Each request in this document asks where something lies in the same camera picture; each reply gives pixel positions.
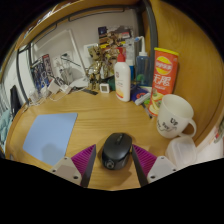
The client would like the dark blue model kit box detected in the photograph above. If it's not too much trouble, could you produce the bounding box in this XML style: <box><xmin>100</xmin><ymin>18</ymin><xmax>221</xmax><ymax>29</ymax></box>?
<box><xmin>30</xmin><ymin>53</ymin><xmax>54</xmax><ymax>91</ymax></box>

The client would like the white power strip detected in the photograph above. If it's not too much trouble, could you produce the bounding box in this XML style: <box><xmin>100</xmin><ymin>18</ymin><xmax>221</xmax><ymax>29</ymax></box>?
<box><xmin>59</xmin><ymin>83</ymin><xmax>73</xmax><ymax>94</ymax></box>

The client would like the black computer mouse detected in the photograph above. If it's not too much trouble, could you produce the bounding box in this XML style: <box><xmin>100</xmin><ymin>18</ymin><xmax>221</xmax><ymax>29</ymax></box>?
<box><xmin>101</xmin><ymin>132</ymin><xmax>134</xmax><ymax>171</ymax></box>

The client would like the small white desk clock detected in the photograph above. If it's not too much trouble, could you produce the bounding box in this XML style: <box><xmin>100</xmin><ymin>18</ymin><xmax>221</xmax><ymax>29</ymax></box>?
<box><xmin>99</xmin><ymin>82</ymin><xmax>111</xmax><ymax>94</ymax></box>

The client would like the black pen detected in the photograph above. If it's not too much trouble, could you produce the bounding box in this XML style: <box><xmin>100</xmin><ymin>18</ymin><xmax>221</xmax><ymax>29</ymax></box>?
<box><xmin>143</xmin><ymin>103</ymin><xmax>153</xmax><ymax>120</ymax></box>

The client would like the golden robot figurine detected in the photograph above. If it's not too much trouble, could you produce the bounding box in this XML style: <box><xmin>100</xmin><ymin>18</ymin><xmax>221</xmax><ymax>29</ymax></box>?
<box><xmin>85</xmin><ymin>44</ymin><xmax>113</xmax><ymax>91</ymax></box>

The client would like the colourful model box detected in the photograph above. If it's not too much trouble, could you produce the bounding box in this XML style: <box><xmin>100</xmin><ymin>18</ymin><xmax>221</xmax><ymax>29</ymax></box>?
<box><xmin>97</xmin><ymin>24</ymin><xmax>134</xmax><ymax>51</ymax></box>

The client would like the blue spray bottle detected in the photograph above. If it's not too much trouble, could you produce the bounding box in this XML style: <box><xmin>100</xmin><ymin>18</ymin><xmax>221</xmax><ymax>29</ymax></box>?
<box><xmin>134</xmin><ymin>35</ymin><xmax>151</xmax><ymax>87</ymax></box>

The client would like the white desk lamp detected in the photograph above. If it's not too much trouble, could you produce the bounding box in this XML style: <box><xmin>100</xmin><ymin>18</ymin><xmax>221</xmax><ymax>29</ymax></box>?
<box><xmin>33</xmin><ymin>29</ymin><xmax>89</xmax><ymax>88</ymax></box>

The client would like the teal cloth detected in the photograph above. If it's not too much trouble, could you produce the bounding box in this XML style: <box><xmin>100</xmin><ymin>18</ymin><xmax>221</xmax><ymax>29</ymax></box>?
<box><xmin>0</xmin><ymin>109</ymin><xmax>13</xmax><ymax>153</ymax></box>

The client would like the white charger block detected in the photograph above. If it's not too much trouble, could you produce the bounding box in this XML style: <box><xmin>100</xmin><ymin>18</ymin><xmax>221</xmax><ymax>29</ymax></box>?
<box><xmin>46</xmin><ymin>78</ymin><xmax>61</xmax><ymax>95</ymax></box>

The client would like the small blue bottle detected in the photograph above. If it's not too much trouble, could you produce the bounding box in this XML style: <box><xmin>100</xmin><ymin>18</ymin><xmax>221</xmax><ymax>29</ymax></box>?
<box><xmin>127</xmin><ymin>59</ymin><xmax>136</xmax><ymax>83</ymax></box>

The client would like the white wall-mounted box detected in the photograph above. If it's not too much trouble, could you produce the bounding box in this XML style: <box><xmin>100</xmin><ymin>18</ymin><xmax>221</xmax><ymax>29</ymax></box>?
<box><xmin>83</xmin><ymin>42</ymin><xmax>99</xmax><ymax>69</ymax></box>

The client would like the dark green box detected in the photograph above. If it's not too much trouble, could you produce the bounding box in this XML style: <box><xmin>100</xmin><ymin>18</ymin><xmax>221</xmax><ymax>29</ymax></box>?
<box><xmin>108</xmin><ymin>75</ymin><xmax>118</xmax><ymax>92</ymax></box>

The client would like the brown robot figurine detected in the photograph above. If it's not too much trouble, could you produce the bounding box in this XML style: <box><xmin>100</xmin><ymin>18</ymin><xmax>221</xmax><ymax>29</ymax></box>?
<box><xmin>101</xmin><ymin>34</ymin><xmax>123</xmax><ymax>78</ymax></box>

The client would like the blue packet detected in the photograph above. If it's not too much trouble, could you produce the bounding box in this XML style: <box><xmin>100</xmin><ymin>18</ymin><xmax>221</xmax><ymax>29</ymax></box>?
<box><xmin>129</xmin><ymin>84</ymin><xmax>152</xmax><ymax>106</ymax></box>

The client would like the clear jar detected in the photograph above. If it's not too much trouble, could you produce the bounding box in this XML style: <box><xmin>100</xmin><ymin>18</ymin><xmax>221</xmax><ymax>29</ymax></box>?
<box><xmin>29</xmin><ymin>88</ymin><xmax>43</xmax><ymax>104</ymax></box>

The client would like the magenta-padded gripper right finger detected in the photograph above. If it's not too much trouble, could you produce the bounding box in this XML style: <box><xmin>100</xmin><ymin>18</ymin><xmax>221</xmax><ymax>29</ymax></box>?
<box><xmin>130</xmin><ymin>143</ymin><xmax>178</xmax><ymax>188</ymax></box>

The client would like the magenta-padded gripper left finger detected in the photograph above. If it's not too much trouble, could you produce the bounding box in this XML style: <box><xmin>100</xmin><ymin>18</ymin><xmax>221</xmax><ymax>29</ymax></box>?
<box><xmin>49</xmin><ymin>143</ymin><xmax>98</xmax><ymax>188</ymax></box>

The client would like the red chip canister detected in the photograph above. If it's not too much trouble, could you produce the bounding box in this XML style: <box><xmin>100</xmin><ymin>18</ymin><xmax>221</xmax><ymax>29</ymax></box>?
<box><xmin>148</xmin><ymin>47</ymin><xmax>180</xmax><ymax>118</ymax></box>

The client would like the black ruler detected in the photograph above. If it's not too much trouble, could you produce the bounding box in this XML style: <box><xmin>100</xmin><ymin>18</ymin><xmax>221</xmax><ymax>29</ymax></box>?
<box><xmin>81</xmin><ymin>87</ymin><xmax>99</xmax><ymax>96</ymax></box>

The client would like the white red-capped lotion bottle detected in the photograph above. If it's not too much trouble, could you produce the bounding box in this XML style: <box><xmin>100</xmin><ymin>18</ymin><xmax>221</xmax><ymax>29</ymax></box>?
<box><xmin>113</xmin><ymin>53</ymin><xmax>132</xmax><ymax>103</ymax></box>

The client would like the black hanging bag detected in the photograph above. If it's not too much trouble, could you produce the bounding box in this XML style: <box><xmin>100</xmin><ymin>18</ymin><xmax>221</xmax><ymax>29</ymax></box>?
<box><xmin>9</xmin><ymin>84</ymin><xmax>23</xmax><ymax>118</ymax></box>

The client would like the white mug with face print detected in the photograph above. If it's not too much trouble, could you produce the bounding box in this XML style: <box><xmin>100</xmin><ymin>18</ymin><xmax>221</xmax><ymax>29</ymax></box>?
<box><xmin>155</xmin><ymin>93</ymin><xmax>198</xmax><ymax>140</ymax></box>

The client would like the clear plastic food container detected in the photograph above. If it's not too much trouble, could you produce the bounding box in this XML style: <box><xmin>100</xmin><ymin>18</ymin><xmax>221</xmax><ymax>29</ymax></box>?
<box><xmin>164</xmin><ymin>135</ymin><xmax>198</xmax><ymax>169</ymax></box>

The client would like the dark grey metal desk frame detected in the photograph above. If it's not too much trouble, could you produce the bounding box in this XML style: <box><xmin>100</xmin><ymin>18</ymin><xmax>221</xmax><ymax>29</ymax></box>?
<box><xmin>14</xmin><ymin>1</ymin><xmax>159</xmax><ymax>108</ymax></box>

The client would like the light blue mouse pad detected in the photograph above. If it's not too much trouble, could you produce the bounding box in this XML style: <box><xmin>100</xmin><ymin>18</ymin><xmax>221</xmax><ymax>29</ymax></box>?
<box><xmin>22</xmin><ymin>112</ymin><xmax>79</xmax><ymax>167</ymax></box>

